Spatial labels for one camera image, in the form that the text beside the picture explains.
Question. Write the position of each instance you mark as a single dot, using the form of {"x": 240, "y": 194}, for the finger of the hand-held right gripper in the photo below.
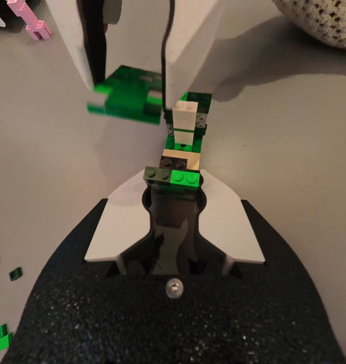
{"x": 190, "y": 42}
{"x": 70, "y": 28}

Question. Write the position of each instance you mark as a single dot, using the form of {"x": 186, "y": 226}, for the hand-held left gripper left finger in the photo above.
{"x": 121, "y": 227}

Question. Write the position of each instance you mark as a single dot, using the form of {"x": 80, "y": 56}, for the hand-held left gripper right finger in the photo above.
{"x": 227, "y": 227}

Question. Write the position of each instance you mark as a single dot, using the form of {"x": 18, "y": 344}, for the green lego creeper figure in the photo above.
{"x": 184, "y": 177}

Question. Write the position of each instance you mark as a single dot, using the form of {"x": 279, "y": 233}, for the green lego tiled panel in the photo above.
{"x": 127, "y": 99}

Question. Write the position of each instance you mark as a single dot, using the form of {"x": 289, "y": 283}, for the person's right forearm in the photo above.
{"x": 318, "y": 20}

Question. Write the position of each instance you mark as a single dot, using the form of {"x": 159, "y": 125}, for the pink lego pig figure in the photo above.
{"x": 37, "y": 28}

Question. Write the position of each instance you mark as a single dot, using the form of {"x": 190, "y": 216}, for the dark green square tile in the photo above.
{"x": 15, "y": 274}

